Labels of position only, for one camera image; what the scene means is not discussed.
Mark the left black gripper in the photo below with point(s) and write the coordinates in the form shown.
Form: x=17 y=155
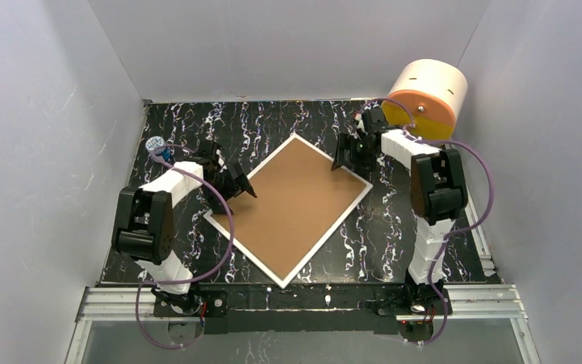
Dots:
x=232 y=178

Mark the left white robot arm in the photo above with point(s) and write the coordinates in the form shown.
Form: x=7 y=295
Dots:
x=144 y=227

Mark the small blue lidded jar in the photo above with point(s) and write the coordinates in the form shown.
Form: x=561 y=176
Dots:
x=158 y=149

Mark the white picture frame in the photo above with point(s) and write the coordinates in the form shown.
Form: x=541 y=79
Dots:
x=351 y=201

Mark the white cylindrical drawer unit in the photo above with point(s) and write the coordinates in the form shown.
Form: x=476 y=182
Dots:
x=428 y=96

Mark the aluminium rail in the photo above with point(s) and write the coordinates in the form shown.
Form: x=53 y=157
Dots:
x=468 y=301

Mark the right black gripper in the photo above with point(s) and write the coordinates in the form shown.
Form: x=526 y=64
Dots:
x=350 y=152

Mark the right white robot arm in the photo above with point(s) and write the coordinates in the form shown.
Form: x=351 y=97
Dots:
x=438 y=192

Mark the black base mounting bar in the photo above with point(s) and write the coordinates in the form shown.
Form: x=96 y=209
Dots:
x=236 y=308

